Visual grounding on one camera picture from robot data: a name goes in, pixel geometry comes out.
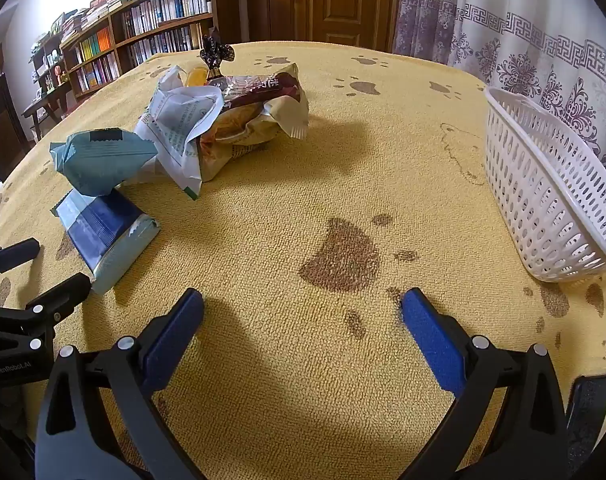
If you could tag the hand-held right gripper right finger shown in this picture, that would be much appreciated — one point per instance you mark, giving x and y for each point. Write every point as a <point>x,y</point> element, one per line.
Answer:
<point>433,347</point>

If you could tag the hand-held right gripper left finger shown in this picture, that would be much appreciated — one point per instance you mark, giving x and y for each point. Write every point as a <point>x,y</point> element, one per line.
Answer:
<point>173,342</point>

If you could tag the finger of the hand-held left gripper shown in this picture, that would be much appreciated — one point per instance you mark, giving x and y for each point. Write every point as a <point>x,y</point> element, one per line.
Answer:
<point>15,252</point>
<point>58,292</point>

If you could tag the dark blue snack packet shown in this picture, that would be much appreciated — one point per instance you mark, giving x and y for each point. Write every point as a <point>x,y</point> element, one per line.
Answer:
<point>103,227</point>

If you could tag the light blue snack packet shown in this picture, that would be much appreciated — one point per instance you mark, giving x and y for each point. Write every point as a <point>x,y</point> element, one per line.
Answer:
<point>103,160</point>

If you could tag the white plastic basket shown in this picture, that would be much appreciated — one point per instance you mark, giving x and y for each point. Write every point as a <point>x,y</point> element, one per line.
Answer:
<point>533,200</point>

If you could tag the white green-print snack packet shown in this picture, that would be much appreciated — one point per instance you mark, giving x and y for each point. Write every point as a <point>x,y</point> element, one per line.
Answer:
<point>173,125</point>

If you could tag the beige maroon snack bag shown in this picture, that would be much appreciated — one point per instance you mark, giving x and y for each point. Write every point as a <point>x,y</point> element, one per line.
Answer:
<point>255,127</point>

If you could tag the yellow snack packet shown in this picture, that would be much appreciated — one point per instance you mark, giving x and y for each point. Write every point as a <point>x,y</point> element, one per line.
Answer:
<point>195,77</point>

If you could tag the dark wooden cabinet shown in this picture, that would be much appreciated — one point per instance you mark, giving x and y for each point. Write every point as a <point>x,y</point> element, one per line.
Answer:
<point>3,120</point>

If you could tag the wooden stool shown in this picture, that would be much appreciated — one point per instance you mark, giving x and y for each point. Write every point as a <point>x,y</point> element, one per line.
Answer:
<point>40,107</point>

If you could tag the small wooden shelf unit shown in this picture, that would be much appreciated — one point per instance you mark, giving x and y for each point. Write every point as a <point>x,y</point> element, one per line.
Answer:
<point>50,70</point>

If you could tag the yellow paw-print blanket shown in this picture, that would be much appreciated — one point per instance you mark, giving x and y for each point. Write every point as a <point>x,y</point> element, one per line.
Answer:
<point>283,185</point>

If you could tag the piles of stacked books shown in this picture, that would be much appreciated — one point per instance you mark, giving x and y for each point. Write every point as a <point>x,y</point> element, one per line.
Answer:
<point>108,2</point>

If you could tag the rows of upright books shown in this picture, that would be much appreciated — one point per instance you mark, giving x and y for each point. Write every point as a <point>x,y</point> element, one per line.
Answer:
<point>178,5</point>

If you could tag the wooden bookshelf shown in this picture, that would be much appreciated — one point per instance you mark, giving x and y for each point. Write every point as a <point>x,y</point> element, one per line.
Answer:
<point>224,10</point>

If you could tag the white purple-patterned curtain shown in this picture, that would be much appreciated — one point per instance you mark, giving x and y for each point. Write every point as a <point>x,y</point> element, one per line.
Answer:
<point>508,35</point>

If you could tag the brown wooden door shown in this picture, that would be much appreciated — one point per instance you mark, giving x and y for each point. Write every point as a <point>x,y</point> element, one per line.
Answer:
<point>333,5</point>

